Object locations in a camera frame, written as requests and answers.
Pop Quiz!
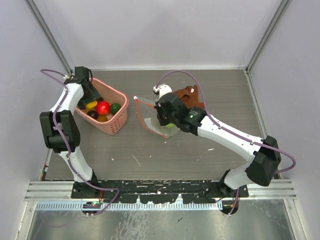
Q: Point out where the dark brown round fruit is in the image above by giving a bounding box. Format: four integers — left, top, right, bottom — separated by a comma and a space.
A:
86, 110, 99, 120

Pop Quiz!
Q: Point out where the white slotted cable duct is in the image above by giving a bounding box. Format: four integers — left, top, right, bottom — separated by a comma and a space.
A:
35, 200, 223, 212

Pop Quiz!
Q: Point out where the aluminium frame rail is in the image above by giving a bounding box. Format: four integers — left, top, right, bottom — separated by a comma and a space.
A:
25, 179, 297, 204

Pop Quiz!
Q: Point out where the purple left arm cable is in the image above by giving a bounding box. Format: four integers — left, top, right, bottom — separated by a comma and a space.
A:
39, 68, 120, 216

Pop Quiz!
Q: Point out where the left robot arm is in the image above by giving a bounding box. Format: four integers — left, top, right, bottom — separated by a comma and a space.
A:
39, 66, 102, 198

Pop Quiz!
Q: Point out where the small yellow orange fruit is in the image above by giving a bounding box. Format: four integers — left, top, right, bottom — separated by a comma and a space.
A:
96, 115, 108, 123

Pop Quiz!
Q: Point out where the clear zip top bag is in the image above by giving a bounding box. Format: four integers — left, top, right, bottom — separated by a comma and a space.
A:
133, 95, 180, 139

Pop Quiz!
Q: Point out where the red tomato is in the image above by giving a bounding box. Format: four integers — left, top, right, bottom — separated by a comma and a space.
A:
95, 101, 110, 116

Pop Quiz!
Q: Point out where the light green apple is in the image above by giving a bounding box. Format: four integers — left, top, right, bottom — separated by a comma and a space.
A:
165, 123, 175, 129

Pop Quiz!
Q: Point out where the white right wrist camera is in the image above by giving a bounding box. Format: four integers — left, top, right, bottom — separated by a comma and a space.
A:
153, 84, 172, 99

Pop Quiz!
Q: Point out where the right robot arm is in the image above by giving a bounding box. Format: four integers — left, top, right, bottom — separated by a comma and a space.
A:
154, 92, 281, 197

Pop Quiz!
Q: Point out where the brown cloth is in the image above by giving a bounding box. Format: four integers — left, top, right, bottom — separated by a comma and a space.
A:
174, 84, 205, 110

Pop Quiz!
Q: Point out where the dark green lime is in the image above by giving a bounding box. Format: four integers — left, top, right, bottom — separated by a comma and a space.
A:
109, 102, 122, 116

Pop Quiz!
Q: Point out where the pink plastic basket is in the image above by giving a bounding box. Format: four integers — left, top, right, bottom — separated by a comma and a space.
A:
75, 78, 129, 135

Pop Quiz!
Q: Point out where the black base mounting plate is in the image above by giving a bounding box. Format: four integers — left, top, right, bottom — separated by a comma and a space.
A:
71, 180, 236, 204

